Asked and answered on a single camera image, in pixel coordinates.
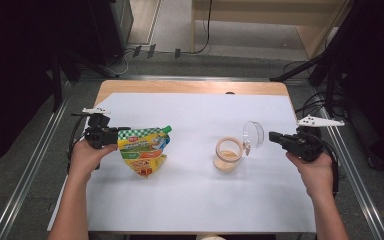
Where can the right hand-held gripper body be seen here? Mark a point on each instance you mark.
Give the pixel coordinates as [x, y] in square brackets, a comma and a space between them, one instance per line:
[305, 146]

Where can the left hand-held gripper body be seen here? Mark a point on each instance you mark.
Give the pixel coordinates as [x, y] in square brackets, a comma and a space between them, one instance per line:
[100, 136]

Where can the yellow green spouted pouch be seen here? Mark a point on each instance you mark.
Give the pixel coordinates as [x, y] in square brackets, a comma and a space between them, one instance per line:
[143, 150]

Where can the clear glass jar with lid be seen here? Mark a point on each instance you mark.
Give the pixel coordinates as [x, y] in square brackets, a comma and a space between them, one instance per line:
[228, 156]

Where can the person's left hand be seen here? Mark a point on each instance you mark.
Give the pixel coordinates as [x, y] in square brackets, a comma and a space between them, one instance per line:
[83, 160]

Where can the person's right hand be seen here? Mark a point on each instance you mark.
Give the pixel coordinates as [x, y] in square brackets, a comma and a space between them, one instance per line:
[316, 176]

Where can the black metal stand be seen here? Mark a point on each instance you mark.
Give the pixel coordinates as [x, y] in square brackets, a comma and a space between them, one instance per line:
[330, 90]

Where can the black table grommet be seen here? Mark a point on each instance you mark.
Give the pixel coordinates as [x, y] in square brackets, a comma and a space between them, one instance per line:
[230, 93]

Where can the black tripod stand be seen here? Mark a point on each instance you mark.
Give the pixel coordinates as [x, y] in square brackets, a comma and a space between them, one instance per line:
[57, 83]

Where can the black floor plug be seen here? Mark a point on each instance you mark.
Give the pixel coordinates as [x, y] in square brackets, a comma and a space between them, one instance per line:
[177, 53]
[151, 50]
[136, 51]

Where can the black cabinet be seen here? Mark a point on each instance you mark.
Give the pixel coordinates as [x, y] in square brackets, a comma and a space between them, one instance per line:
[113, 30]

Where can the white table mat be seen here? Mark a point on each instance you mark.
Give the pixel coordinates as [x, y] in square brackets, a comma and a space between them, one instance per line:
[196, 200]

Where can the dark curtain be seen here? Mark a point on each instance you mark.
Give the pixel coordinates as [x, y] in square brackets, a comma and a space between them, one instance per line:
[380, 66]
[13, 66]

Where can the white round object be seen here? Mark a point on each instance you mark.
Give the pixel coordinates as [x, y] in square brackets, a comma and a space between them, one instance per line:
[210, 238]

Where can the light wooden shelf unit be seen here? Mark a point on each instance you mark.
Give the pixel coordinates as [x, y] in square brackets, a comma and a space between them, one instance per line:
[263, 18]

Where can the metal floor rail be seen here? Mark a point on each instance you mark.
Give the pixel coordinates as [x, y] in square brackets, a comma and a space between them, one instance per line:
[30, 173]
[246, 78]
[356, 186]

